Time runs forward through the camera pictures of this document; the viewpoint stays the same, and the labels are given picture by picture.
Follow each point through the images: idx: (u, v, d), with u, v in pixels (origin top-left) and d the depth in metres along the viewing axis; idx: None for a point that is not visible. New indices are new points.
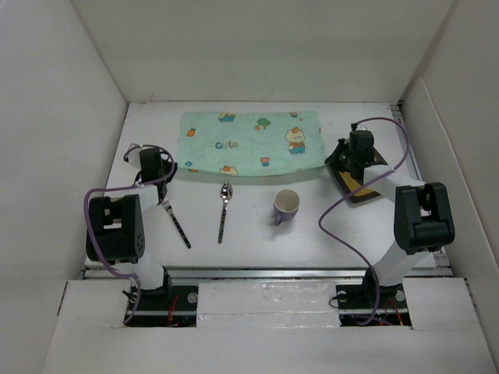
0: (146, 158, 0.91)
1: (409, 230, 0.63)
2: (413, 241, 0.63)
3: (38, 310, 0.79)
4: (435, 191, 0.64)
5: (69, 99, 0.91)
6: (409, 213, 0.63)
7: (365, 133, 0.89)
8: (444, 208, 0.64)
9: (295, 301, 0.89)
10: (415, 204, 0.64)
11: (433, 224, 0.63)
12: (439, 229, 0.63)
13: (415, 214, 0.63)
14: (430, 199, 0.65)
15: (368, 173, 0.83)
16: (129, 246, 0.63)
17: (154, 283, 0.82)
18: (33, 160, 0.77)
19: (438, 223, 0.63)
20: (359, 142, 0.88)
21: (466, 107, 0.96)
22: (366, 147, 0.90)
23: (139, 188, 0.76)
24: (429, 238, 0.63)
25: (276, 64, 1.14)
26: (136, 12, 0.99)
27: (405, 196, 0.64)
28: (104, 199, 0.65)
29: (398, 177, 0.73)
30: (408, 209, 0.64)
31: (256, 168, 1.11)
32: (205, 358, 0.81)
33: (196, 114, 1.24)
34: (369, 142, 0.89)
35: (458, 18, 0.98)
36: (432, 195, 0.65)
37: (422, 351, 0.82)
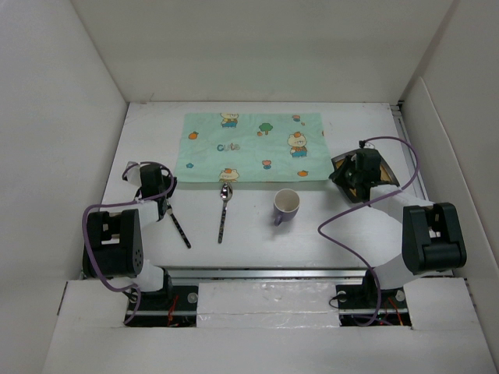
0: (150, 174, 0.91)
1: (419, 252, 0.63)
2: (422, 263, 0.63)
3: (38, 311, 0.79)
4: (445, 211, 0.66)
5: (69, 99, 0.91)
6: (417, 234, 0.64)
7: (373, 152, 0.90)
8: (453, 230, 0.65)
9: (296, 301, 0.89)
10: (423, 224, 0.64)
11: (443, 246, 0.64)
12: (449, 252, 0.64)
13: (425, 236, 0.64)
14: (440, 220, 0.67)
15: (375, 192, 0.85)
16: (128, 262, 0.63)
17: (156, 287, 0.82)
18: (33, 160, 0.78)
19: (448, 245, 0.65)
20: (366, 160, 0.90)
21: (466, 107, 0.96)
22: (373, 167, 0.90)
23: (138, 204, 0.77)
24: (440, 260, 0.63)
25: (276, 64, 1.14)
26: (136, 13, 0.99)
27: (414, 216, 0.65)
28: (101, 216, 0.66)
29: (405, 196, 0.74)
30: (418, 231, 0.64)
31: (258, 173, 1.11)
32: (206, 358, 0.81)
33: (198, 117, 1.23)
34: (376, 161, 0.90)
35: (458, 18, 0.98)
36: (442, 215, 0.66)
37: (422, 351, 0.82)
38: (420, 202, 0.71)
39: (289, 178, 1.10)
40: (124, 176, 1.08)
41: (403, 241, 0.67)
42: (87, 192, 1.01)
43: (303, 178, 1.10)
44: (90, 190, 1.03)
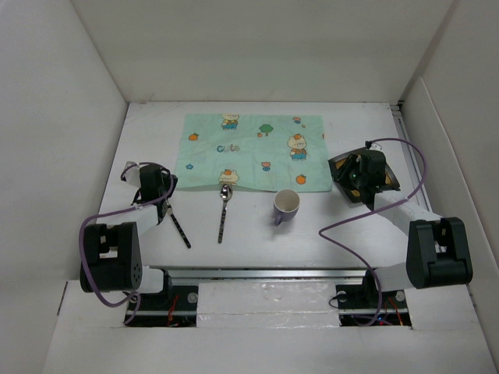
0: (150, 175, 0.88)
1: (424, 269, 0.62)
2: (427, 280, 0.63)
3: (38, 311, 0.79)
4: (453, 227, 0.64)
5: (69, 99, 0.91)
6: (423, 251, 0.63)
7: (376, 154, 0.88)
8: (460, 246, 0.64)
9: (296, 301, 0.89)
10: (429, 241, 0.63)
11: (448, 263, 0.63)
12: (455, 269, 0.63)
13: (430, 253, 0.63)
14: (447, 235, 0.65)
15: (379, 199, 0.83)
16: (126, 277, 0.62)
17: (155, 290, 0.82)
18: (33, 160, 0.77)
19: (454, 262, 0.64)
20: (371, 163, 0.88)
21: (466, 107, 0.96)
22: (377, 169, 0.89)
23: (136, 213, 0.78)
24: (444, 277, 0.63)
25: (276, 64, 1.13)
26: (136, 13, 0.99)
27: (420, 232, 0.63)
28: (99, 228, 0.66)
29: (411, 207, 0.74)
30: (423, 248, 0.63)
31: (257, 176, 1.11)
32: (206, 358, 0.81)
33: (198, 118, 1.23)
34: (380, 164, 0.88)
35: (459, 18, 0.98)
36: (449, 231, 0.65)
37: (422, 351, 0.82)
38: (426, 215, 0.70)
39: (288, 182, 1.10)
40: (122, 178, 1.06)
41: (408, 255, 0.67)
42: (87, 192, 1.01)
43: (302, 185, 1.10)
44: (90, 190, 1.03)
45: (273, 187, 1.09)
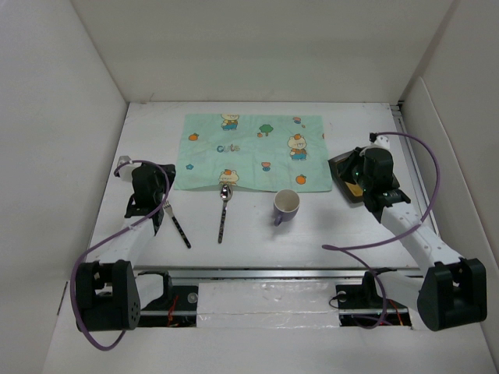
0: (139, 180, 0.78)
1: (440, 315, 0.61)
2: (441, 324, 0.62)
3: (39, 311, 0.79)
4: (472, 272, 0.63)
5: (68, 99, 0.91)
6: (442, 298, 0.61)
7: (385, 158, 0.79)
8: (476, 289, 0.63)
9: (295, 301, 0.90)
10: (450, 288, 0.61)
11: (464, 308, 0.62)
12: (469, 312, 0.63)
13: (445, 299, 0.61)
14: (465, 276, 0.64)
15: (387, 214, 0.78)
16: (123, 320, 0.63)
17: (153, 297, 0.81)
18: (33, 160, 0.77)
19: (468, 307, 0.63)
20: (378, 167, 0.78)
21: (466, 107, 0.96)
22: (385, 174, 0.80)
23: (128, 235, 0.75)
24: (458, 321, 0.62)
25: (276, 64, 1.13)
26: (136, 13, 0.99)
27: (440, 280, 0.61)
28: (91, 268, 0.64)
29: (426, 236, 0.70)
30: (440, 295, 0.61)
31: (256, 176, 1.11)
32: (206, 358, 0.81)
33: (198, 118, 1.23)
34: (389, 168, 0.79)
35: (459, 18, 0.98)
36: (468, 274, 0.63)
37: (422, 351, 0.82)
38: (443, 252, 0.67)
39: (288, 183, 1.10)
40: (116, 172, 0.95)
41: (421, 293, 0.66)
42: (87, 192, 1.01)
43: (302, 185, 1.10)
44: (90, 190, 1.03)
45: (272, 187, 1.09)
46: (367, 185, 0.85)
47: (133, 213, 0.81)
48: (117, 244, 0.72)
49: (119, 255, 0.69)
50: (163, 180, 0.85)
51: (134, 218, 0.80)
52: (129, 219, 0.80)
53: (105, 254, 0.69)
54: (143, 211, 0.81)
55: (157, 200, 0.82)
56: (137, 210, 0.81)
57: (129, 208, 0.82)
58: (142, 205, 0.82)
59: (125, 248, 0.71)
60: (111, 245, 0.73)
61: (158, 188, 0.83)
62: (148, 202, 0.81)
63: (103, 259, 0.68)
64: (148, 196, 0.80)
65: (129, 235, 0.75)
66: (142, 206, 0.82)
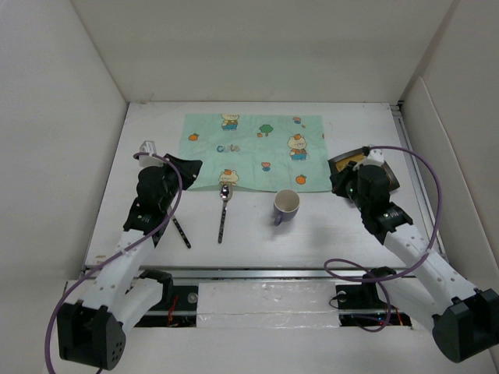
0: (147, 185, 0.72)
1: (460, 350, 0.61)
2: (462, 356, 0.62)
3: (38, 311, 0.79)
4: (487, 302, 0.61)
5: (68, 98, 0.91)
6: (462, 337, 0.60)
7: (380, 178, 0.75)
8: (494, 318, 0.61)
9: (295, 301, 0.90)
10: (468, 325, 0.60)
11: (484, 336, 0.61)
12: (489, 341, 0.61)
13: (465, 338, 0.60)
14: (481, 305, 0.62)
15: (390, 238, 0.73)
16: (103, 363, 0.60)
17: (153, 301, 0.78)
18: (33, 160, 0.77)
19: (488, 334, 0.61)
20: (376, 188, 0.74)
21: (466, 107, 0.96)
22: (383, 194, 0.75)
23: (119, 264, 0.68)
24: (479, 351, 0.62)
25: (276, 64, 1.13)
26: (136, 13, 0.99)
27: (458, 319, 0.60)
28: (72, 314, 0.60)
29: (438, 267, 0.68)
30: (461, 334, 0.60)
31: (256, 176, 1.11)
32: (206, 358, 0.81)
33: (198, 118, 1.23)
34: (386, 187, 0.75)
35: (458, 17, 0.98)
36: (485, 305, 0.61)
37: (422, 351, 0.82)
38: (455, 284, 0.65)
39: (288, 183, 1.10)
40: (135, 154, 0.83)
41: (438, 326, 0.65)
42: (87, 193, 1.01)
43: (302, 185, 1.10)
44: (90, 190, 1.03)
45: (272, 187, 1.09)
46: (364, 206, 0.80)
47: (135, 221, 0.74)
48: (104, 276, 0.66)
49: (101, 298, 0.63)
50: (172, 186, 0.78)
51: (129, 236, 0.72)
52: (123, 237, 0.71)
53: (89, 291, 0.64)
54: (146, 219, 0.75)
55: (162, 209, 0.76)
56: (139, 217, 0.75)
57: (131, 214, 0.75)
58: (146, 212, 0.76)
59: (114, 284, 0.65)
60: (100, 274, 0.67)
61: (165, 196, 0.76)
62: (153, 209, 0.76)
63: (85, 299, 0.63)
64: (153, 204, 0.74)
65: (119, 265, 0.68)
66: (146, 213, 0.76)
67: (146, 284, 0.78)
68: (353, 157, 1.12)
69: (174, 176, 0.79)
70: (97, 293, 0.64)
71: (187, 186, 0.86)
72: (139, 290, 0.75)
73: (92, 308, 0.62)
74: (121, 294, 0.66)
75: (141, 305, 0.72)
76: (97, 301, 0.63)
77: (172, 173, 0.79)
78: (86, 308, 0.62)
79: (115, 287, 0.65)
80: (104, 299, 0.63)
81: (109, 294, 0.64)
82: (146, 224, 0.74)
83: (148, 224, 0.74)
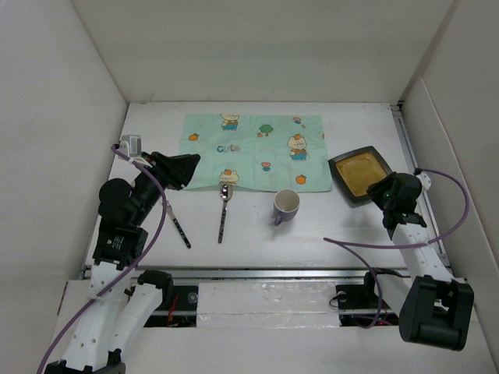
0: (112, 204, 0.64)
1: (415, 326, 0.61)
2: (414, 337, 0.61)
3: (38, 311, 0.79)
4: (458, 294, 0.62)
5: (68, 98, 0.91)
6: (419, 308, 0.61)
7: (412, 179, 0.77)
8: (460, 315, 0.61)
9: (296, 301, 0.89)
10: (430, 300, 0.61)
11: (442, 329, 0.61)
12: (446, 336, 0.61)
13: (422, 312, 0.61)
14: (452, 299, 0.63)
15: (398, 230, 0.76)
16: None
17: (150, 312, 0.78)
18: (33, 160, 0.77)
19: (448, 330, 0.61)
20: (404, 187, 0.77)
21: (466, 107, 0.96)
22: (409, 195, 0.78)
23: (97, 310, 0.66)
24: (433, 340, 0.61)
25: (277, 64, 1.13)
26: (136, 13, 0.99)
27: (422, 288, 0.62)
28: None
29: (426, 255, 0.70)
30: (420, 305, 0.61)
31: (257, 176, 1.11)
32: (206, 358, 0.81)
33: (198, 118, 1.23)
34: (414, 191, 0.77)
35: (459, 18, 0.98)
36: (456, 297, 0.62)
37: (422, 351, 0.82)
38: (437, 270, 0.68)
39: (288, 183, 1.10)
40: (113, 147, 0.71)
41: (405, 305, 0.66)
42: (87, 192, 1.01)
43: (302, 185, 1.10)
44: (90, 190, 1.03)
45: (272, 187, 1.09)
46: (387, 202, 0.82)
47: (104, 248, 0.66)
48: (83, 330, 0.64)
49: (84, 356, 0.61)
50: (146, 199, 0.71)
51: (99, 272, 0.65)
52: (95, 271, 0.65)
53: (70, 350, 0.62)
54: (118, 242, 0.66)
55: (136, 227, 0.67)
56: (110, 242, 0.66)
57: (100, 236, 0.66)
58: (117, 234, 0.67)
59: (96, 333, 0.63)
60: (78, 326, 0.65)
61: (136, 213, 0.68)
62: (124, 230, 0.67)
63: (68, 358, 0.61)
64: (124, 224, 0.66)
65: (97, 314, 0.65)
66: (116, 236, 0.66)
67: (144, 292, 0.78)
68: (352, 157, 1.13)
69: (150, 186, 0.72)
70: (78, 351, 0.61)
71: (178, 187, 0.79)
72: (134, 307, 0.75)
73: (76, 368, 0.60)
74: (104, 344, 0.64)
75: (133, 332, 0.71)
76: (79, 359, 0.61)
77: (149, 182, 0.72)
78: (71, 368, 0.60)
79: (96, 340, 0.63)
80: (86, 357, 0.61)
81: (91, 349, 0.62)
82: (117, 248, 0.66)
83: (120, 247, 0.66)
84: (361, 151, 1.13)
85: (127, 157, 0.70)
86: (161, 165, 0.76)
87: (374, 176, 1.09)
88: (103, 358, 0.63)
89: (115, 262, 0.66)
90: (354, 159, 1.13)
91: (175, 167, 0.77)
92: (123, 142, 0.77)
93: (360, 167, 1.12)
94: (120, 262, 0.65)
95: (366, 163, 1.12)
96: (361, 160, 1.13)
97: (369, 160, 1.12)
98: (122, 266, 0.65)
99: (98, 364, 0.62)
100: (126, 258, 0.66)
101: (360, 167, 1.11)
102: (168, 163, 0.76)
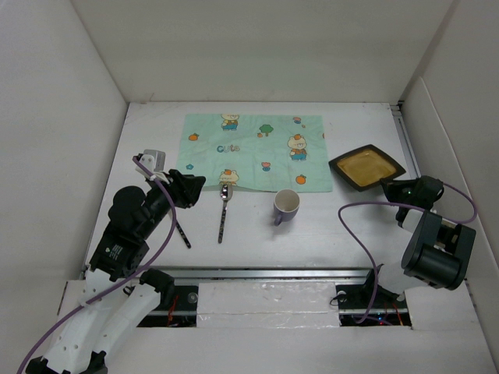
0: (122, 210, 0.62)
1: (417, 249, 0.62)
2: (415, 261, 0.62)
3: (38, 311, 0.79)
4: (461, 231, 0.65)
5: (68, 99, 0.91)
6: (424, 234, 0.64)
7: (433, 183, 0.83)
8: (462, 251, 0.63)
9: (295, 301, 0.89)
10: (436, 227, 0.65)
11: (444, 257, 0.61)
12: (448, 265, 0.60)
13: (428, 237, 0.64)
14: (455, 241, 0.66)
15: (411, 214, 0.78)
16: None
17: (145, 313, 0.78)
18: (33, 160, 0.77)
19: (451, 259, 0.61)
20: (422, 188, 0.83)
21: (466, 107, 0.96)
22: (426, 196, 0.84)
23: (84, 315, 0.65)
24: (434, 268, 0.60)
25: (277, 64, 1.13)
26: (136, 13, 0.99)
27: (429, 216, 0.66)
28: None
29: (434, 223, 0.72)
30: (425, 231, 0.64)
31: (256, 176, 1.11)
32: (205, 358, 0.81)
33: (198, 118, 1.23)
34: (431, 194, 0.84)
35: (459, 17, 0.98)
36: (458, 236, 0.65)
37: (421, 351, 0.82)
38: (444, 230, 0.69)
39: (288, 183, 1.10)
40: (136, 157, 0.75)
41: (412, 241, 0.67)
42: (87, 192, 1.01)
43: (302, 185, 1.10)
44: (90, 190, 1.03)
45: (272, 187, 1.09)
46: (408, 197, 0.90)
47: (102, 255, 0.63)
48: (68, 333, 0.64)
49: (65, 361, 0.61)
50: (155, 211, 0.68)
51: (93, 280, 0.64)
52: (90, 277, 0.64)
53: (52, 351, 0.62)
54: (115, 252, 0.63)
55: (139, 238, 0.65)
56: (107, 251, 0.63)
57: (102, 241, 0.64)
58: (117, 242, 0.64)
59: (79, 340, 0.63)
60: (65, 329, 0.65)
61: (144, 222, 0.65)
62: (127, 238, 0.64)
63: (49, 358, 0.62)
64: (128, 233, 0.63)
65: (83, 320, 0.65)
66: (116, 245, 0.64)
67: (142, 294, 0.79)
68: (352, 156, 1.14)
69: (161, 199, 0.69)
70: (60, 354, 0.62)
71: (184, 206, 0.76)
72: (129, 309, 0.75)
73: (54, 371, 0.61)
74: (87, 350, 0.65)
75: (119, 339, 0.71)
76: (60, 362, 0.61)
77: (161, 195, 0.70)
78: (51, 370, 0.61)
79: (79, 347, 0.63)
80: (66, 361, 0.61)
81: (72, 355, 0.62)
82: (113, 259, 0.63)
83: (117, 257, 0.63)
84: (362, 148, 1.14)
85: (148, 172, 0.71)
86: (176, 181, 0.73)
87: (379, 168, 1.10)
88: (83, 364, 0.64)
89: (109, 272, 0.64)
90: (355, 158, 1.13)
91: (189, 185, 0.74)
92: (147, 157, 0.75)
93: (362, 162, 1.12)
94: (114, 273, 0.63)
95: (369, 157, 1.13)
96: (363, 156, 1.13)
97: (372, 154, 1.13)
98: (115, 277, 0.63)
99: (76, 369, 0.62)
100: (122, 269, 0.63)
101: (363, 162, 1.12)
102: (183, 179, 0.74)
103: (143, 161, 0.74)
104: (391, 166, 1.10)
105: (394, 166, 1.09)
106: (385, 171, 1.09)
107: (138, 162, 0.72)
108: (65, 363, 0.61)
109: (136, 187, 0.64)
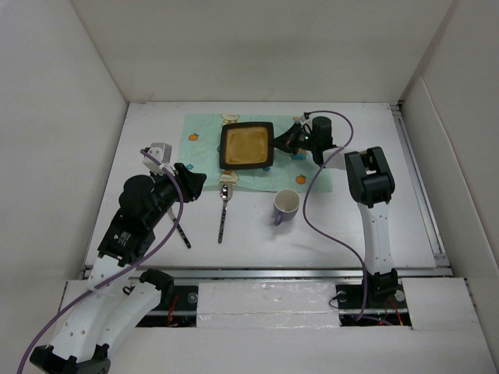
0: (132, 195, 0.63)
1: (359, 185, 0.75)
2: (363, 195, 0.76)
3: (37, 311, 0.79)
4: (374, 152, 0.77)
5: (68, 98, 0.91)
6: (355, 171, 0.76)
7: (325, 122, 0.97)
8: (383, 164, 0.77)
9: (295, 301, 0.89)
10: (359, 160, 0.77)
11: (376, 177, 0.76)
12: (381, 181, 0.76)
13: (360, 171, 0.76)
14: (373, 160, 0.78)
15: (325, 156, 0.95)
16: None
17: (146, 312, 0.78)
18: (32, 159, 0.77)
19: (380, 176, 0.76)
20: (322, 132, 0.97)
21: (465, 106, 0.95)
22: (327, 136, 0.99)
23: (91, 300, 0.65)
24: (376, 188, 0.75)
25: (276, 62, 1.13)
26: (136, 12, 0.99)
27: (350, 157, 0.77)
28: (44, 358, 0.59)
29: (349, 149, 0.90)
30: (355, 168, 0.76)
31: (256, 176, 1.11)
32: (204, 358, 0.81)
33: (198, 118, 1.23)
34: (329, 131, 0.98)
35: (459, 15, 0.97)
36: (373, 157, 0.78)
37: (421, 351, 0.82)
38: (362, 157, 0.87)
39: (288, 183, 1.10)
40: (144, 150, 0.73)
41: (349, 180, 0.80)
42: (87, 192, 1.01)
43: (302, 185, 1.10)
44: (90, 189, 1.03)
45: (273, 187, 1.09)
46: (313, 142, 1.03)
47: (110, 241, 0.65)
48: (75, 319, 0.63)
49: (71, 346, 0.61)
50: (163, 199, 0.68)
51: (101, 265, 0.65)
52: (97, 264, 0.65)
53: (59, 336, 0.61)
54: (124, 238, 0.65)
55: (146, 226, 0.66)
56: (116, 237, 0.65)
57: (111, 227, 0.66)
58: (125, 230, 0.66)
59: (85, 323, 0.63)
60: (71, 315, 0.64)
61: (152, 210, 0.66)
62: (135, 226, 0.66)
63: (54, 344, 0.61)
64: (136, 220, 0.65)
65: (90, 306, 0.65)
66: (124, 231, 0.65)
67: (144, 291, 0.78)
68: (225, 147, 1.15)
69: (167, 190, 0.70)
70: (66, 339, 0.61)
71: (186, 199, 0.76)
72: (132, 305, 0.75)
73: (60, 356, 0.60)
74: (93, 337, 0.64)
75: (122, 330, 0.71)
76: (66, 347, 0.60)
77: (167, 186, 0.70)
78: (56, 356, 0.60)
79: (85, 332, 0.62)
80: (72, 347, 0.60)
81: (79, 340, 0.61)
82: (122, 245, 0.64)
83: (125, 243, 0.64)
84: (224, 136, 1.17)
85: (157, 162, 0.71)
86: (181, 174, 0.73)
87: (253, 136, 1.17)
88: (89, 351, 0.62)
89: (117, 259, 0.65)
90: (229, 148, 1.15)
91: (192, 179, 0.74)
92: (156, 149, 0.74)
93: (238, 144, 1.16)
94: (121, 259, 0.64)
95: (236, 138, 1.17)
96: (232, 141, 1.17)
97: (235, 134, 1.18)
98: (123, 263, 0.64)
99: (83, 356, 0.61)
100: (129, 255, 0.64)
101: (239, 144, 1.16)
102: (187, 173, 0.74)
103: (151, 154, 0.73)
104: (257, 128, 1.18)
105: (260, 127, 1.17)
106: (257, 136, 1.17)
107: (146, 153, 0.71)
108: (71, 347, 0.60)
109: (145, 176, 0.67)
